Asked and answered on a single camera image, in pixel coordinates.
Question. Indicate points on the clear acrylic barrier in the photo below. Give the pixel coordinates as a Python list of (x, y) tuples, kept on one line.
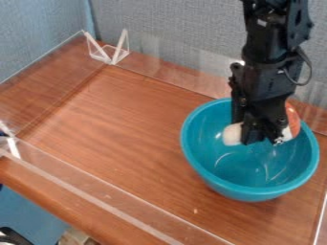
[(39, 175), (202, 71)]

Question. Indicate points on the blue plastic bowl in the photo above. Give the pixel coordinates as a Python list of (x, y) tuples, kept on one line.
[(250, 173)]

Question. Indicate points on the white mushroom with red cap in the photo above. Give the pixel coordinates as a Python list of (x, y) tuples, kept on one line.
[(233, 131)]

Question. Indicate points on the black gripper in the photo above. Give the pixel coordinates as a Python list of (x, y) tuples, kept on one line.
[(264, 82)]

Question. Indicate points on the clear acrylic back barrier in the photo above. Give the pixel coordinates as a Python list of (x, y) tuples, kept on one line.
[(202, 71)]

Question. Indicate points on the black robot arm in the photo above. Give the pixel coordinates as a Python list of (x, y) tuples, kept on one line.
[(292, 13)]

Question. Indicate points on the clear acrylic front barrier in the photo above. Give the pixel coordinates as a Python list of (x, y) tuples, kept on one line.
[(39, 175)]

